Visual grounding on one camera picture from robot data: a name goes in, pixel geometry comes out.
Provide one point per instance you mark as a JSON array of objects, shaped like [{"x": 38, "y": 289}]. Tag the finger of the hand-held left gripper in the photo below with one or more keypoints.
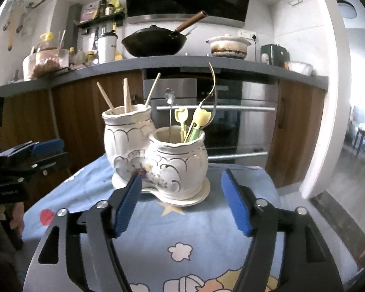
[
  {"x": 45, "y": 146},
  {"x": 48, "y": 162}
]

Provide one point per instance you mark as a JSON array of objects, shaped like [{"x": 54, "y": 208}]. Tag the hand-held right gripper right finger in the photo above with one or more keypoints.
[{"x": 235, "y": 206}]

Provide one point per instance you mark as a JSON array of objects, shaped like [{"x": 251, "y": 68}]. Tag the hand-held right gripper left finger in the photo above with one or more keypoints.
[{"x": 127, "y": 203}]

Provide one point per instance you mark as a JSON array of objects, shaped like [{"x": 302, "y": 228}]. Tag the white ceramic double utensil holder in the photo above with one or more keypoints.
[{"x": 176, "y": 170}]

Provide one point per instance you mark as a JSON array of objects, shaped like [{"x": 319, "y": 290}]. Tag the hanging kitchen utensils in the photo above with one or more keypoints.
[{"x": 18, "y": 24}]

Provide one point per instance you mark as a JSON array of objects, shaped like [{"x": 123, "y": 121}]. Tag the person's left hand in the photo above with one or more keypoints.
[{"x": 16, "y": 219}]

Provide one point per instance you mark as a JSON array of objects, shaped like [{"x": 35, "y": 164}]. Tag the wide wooden cabinet door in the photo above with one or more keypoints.
[{"x": 79, "y": 109}]

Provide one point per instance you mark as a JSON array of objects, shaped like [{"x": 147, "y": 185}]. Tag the blue printed blanket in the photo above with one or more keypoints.
[{"x": 176, "y": 228}]

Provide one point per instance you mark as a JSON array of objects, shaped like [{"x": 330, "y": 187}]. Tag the wooden chopstick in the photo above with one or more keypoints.
[
  {"x": 106, "y": 99},
  {"x": 152, "y": 89}
]

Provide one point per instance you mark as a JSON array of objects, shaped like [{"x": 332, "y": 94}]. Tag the clear food storage container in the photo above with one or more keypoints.
[{"x": 45, "y": 64}]

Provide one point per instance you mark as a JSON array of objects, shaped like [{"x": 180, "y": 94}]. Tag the green plastic utensil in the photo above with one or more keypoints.
[{"x": 193, "y": 134}]

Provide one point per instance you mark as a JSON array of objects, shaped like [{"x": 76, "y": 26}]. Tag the yellow-capped bottle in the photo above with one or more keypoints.
[{"x": 71, "y": 55}]

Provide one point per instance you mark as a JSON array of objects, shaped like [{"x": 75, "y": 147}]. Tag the yellow tulip-top plastic utensil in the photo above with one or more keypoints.
[{"x": 200, "y": 118}]

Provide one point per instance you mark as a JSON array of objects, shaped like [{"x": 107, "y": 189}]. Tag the narrow wooden cabinet door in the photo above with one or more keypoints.
[{"x": 298, "y": 133}]

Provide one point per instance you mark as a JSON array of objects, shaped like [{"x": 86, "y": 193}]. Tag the stainless steel oven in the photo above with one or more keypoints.
[{"x": 255, "y": 97}]

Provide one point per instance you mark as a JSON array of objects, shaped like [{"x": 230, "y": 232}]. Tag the curved metal utensil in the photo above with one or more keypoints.
[{"x": 214, "y": 97}]

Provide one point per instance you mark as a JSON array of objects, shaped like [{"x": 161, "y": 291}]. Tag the metal spoon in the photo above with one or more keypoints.
[{"x": 169, "y": 97}]

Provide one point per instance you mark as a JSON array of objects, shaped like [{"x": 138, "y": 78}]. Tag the white tumbler with dark lid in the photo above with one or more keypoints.
[{"x": 107, "y": 48}]

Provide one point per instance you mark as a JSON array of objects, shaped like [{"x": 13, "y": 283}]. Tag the yellow spatula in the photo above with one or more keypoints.
[{"x": 118, "y": 51}]

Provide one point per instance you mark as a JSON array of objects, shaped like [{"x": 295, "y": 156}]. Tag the pink packet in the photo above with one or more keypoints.
[{"x": 88, "y": 12}]

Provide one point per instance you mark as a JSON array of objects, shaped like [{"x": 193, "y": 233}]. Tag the grey countertop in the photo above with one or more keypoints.
[{"x": 170, "y": 62}]

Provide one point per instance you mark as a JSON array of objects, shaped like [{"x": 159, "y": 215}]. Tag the yellow packet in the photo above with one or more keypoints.
[{"x": 116, "y": 5}]

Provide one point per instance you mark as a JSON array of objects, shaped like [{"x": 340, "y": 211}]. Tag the white stained casserole pot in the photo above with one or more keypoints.
[{"x": 228, "y": 47}]

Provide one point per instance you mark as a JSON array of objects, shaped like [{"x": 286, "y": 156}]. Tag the ceiling lamp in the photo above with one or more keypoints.
[{"x": 346, "y": 6}]

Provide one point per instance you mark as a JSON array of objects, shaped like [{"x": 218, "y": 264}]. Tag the black wall shelf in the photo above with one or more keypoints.
[{"x": 100, "y": 20}]

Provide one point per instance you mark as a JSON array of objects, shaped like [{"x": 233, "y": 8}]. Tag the white wall outlet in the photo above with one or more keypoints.
[{"x": 247, "y": 34}]

